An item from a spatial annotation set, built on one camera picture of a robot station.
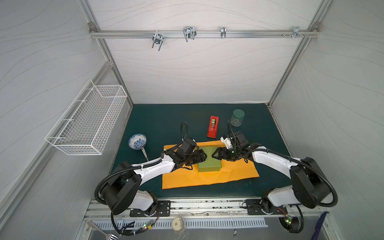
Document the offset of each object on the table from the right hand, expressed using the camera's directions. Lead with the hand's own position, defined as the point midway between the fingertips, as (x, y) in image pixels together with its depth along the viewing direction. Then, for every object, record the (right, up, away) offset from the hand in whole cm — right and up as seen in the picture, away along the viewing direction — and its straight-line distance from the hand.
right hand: (219, 152), depth 86 cm
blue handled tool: (+45, -31, -16) cm, 57 cm away
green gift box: (-5, -5, -5) cm, 9 cm away
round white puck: (-21, -24, -25) cm, 41 cm away
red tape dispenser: (-2, +13, +14) cm, 19 cm away
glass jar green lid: (+15, +21, +15) cm, 30 cm away
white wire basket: (-64, +15, -19) cm, 69 cm away
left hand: (-8, -1, -2) cm, 9 cm away
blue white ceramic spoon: (-53, +5, +11) cm, 54 cm away
